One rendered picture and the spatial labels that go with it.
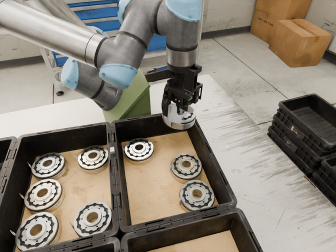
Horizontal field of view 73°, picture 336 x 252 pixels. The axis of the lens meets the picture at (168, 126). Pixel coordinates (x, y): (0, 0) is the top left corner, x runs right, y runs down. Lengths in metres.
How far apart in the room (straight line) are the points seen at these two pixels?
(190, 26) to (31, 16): 0.35
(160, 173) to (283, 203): 0.46
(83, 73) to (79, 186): 0.44
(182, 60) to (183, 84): 0.08
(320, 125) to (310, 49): 1.85
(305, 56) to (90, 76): 2.90
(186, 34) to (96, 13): 1.99
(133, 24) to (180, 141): 0.48
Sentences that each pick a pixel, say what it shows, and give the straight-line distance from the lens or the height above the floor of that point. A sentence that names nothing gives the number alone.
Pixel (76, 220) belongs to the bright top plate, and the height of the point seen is 0.86.
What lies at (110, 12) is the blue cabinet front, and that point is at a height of 0.78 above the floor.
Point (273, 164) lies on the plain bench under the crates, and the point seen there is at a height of 0.70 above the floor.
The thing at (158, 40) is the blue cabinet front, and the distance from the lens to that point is 2.68.
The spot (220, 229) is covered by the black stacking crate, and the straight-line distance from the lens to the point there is 0.68.
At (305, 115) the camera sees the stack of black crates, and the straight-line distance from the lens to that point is 1.76.
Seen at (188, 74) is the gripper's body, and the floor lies 1.18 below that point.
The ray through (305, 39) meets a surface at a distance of 3.32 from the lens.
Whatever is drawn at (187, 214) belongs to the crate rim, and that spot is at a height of 0.93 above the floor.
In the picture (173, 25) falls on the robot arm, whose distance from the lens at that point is 0.52.
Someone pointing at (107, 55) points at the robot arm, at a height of 1.24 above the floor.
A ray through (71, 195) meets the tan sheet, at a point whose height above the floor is 0.83.
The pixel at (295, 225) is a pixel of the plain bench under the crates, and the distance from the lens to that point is 0.93.
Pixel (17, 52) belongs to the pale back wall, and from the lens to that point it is 3.58.
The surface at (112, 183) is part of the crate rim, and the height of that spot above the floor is 0.93.
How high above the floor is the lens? 1.46
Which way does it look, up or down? 43 degrees down
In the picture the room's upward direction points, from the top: straight up
